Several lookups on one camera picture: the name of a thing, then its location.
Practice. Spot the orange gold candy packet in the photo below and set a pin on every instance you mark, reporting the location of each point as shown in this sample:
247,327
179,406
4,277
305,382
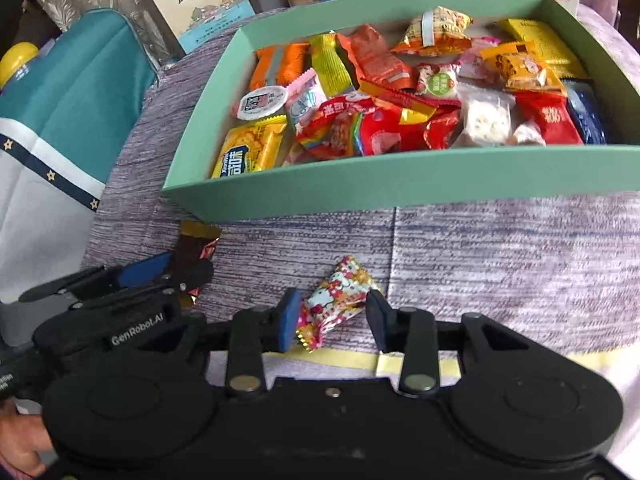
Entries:
520,67

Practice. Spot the yellow-green snack packet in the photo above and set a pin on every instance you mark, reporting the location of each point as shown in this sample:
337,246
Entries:
330,65

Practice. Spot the orange foil snack packet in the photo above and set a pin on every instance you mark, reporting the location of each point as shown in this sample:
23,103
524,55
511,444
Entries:
287,62

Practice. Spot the small white pink candy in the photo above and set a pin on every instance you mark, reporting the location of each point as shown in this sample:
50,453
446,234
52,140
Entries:
527,135

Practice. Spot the orange-red snack packet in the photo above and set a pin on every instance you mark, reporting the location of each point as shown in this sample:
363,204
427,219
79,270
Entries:
375,57

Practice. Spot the yellow gold snack packet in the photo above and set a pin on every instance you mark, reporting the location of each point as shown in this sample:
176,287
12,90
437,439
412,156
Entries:
545,35

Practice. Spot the cartoon print candy packet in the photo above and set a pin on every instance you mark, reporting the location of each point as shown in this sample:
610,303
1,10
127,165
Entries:
340,290

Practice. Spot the round white jelly cup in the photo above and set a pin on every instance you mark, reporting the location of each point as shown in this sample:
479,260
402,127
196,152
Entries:
260,102

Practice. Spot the purple striped tablecloth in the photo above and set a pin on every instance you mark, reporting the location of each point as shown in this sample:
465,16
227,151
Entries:
500,260

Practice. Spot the beige illustrated box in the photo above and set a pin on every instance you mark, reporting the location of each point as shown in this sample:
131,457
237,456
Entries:
200,5

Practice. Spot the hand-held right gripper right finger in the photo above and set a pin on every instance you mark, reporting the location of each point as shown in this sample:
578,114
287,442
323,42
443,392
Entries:
380,320

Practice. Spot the red green white candy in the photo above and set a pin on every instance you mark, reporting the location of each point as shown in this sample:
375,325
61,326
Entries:
440,82

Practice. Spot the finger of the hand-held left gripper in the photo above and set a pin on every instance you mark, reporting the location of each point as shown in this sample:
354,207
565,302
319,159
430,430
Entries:
195,275
145,267

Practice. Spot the small pink candy packet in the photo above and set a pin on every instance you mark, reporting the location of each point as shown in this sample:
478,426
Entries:
475,62

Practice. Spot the person's left hand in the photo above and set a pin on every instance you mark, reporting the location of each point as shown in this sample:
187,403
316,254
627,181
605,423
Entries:
20,435

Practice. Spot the red candy packet gold print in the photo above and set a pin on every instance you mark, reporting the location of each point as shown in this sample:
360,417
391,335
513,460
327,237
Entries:
547,117

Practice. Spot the red shiny snack packet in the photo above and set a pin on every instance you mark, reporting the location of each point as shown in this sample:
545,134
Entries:
400,137

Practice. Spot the red yellow-edged snack packet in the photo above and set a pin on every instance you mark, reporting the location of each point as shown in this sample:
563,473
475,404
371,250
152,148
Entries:
400,102

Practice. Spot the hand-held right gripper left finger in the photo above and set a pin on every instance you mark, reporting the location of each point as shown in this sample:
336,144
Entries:
290,320

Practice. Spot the white translucent candy packet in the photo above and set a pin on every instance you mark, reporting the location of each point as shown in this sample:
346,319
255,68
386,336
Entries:
485,117

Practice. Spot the orange yellow puffy snack packet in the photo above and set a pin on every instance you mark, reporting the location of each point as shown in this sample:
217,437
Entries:
435,30

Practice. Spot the pink patterned snack packet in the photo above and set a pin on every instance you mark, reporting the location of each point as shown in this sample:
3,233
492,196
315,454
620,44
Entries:
295,156

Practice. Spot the brown gold-edged snack packet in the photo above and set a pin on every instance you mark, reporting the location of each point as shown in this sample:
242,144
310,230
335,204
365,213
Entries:
197,245

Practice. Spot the yellow snack packet blue logo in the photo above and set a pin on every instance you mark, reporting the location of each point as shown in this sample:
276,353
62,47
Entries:
247,150

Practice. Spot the red rainbow striped packet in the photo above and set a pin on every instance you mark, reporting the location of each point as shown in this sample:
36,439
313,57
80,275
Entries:
327,127

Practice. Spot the teal white fabric bag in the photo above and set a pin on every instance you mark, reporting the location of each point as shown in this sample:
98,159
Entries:
75,110

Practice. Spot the mint green cardboard box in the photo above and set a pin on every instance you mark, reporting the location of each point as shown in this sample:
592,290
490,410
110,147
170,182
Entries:
400,185

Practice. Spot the pink white candy packet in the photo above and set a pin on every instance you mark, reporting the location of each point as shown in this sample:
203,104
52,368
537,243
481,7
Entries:
305,100

